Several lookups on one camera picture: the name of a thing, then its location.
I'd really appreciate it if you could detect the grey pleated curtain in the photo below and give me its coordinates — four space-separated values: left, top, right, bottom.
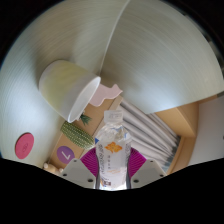
118 99 182 169

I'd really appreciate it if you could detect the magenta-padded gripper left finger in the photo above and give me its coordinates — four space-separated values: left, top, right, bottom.
60 147 100 190

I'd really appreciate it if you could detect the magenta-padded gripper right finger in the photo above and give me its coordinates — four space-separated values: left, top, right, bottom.
129 147 168 190

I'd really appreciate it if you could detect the clear plastic water bottle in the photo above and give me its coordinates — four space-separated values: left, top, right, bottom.
94 109 133 191

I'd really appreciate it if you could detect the small potted green plant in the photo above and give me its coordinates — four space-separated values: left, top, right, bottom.
79 113 94 126

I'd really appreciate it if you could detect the flat round red coaster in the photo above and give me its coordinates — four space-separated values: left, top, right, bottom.
14 132 35 160

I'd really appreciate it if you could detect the tall green cactus decoration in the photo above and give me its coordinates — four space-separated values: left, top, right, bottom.
60 120 96 150

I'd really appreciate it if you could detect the pink horse figurine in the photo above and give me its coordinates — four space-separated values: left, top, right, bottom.
89 83 124 108

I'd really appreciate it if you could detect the white paper cup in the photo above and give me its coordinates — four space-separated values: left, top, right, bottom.
38 59 102 124

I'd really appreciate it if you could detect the round purple number sign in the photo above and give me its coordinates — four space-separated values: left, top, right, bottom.
56 145 76 164

